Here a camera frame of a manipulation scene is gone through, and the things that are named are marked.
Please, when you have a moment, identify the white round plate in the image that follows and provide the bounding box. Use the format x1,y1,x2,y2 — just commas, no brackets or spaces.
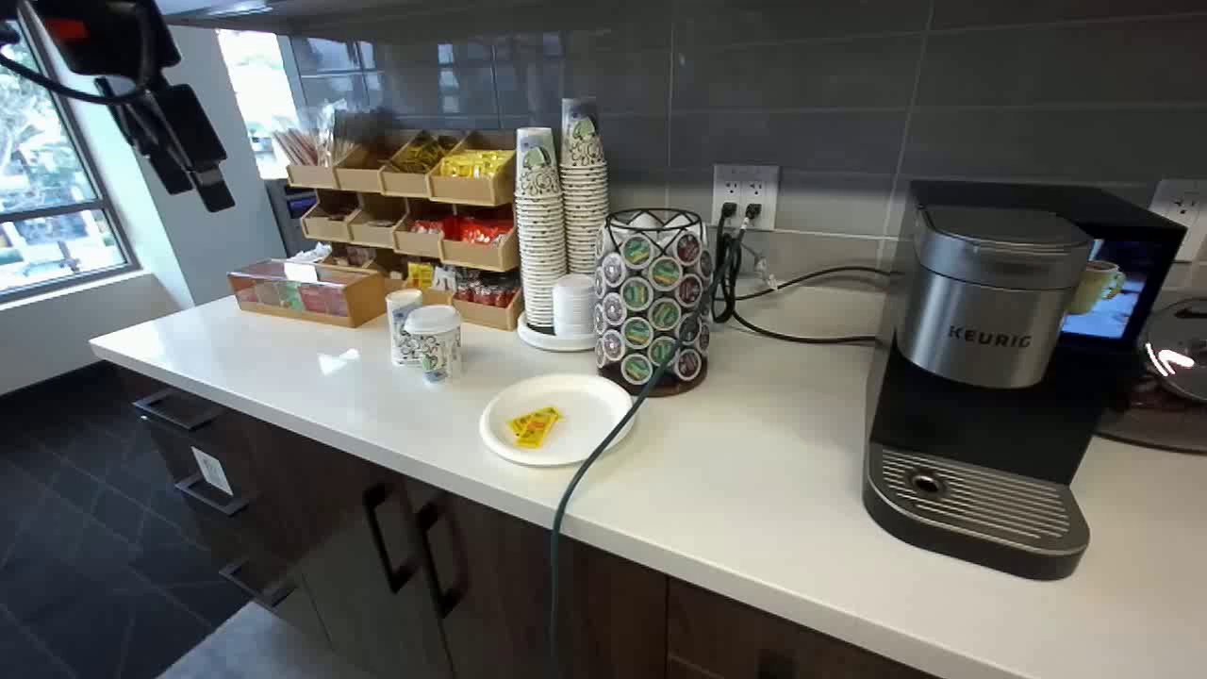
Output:
480,375,633,467

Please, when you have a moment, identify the black appliance cable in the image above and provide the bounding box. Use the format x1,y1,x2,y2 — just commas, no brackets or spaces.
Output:
710,205,897,346

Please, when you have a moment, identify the Keurig coffee machine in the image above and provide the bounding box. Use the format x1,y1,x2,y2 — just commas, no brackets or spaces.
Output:
862,183,1185,582

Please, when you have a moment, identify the patterned paper cup without lid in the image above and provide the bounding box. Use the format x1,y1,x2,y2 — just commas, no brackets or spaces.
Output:
384,286,422,366

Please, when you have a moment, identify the black cabinet handle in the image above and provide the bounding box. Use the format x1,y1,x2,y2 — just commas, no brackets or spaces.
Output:
363,484,415,593
415,501,465,615

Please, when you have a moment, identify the patterned cup with white lid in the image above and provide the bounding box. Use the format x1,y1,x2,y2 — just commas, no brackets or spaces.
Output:
403,307,461,384

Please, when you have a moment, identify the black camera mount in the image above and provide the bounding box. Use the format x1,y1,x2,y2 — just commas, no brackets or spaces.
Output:
0,0,235,212

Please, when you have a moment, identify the wooden tea bag box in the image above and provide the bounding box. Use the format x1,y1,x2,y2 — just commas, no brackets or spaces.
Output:
226,262,384,328

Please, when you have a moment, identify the black cabinet handle left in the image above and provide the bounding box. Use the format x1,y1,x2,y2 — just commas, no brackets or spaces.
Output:
363,484,415,593

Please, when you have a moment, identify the green power cable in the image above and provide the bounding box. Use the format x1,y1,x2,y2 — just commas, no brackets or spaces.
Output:
542,336,691,679

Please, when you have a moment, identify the K-cup pod carousel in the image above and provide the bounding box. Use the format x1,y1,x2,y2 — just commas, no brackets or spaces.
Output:
597,207,711,396

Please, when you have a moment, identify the wooden condiment organizer rack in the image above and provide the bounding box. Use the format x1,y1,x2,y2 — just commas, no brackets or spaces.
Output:
274,110,524,328

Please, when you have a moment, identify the yellow packet on plate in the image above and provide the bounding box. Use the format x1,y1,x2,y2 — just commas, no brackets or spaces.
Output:
508,406,562,448

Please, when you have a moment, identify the tall stack of paper cups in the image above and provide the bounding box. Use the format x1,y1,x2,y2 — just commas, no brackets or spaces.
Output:
513,129,564,334

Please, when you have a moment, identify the wall power outlet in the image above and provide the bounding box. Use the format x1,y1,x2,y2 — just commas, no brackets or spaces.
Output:
711,168,781,232

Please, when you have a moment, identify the stack of white lids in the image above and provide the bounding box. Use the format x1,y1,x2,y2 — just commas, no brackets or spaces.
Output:
555,274,597,336

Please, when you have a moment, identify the black cabinet handle right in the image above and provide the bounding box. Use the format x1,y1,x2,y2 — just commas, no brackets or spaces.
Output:
415,501,465,615

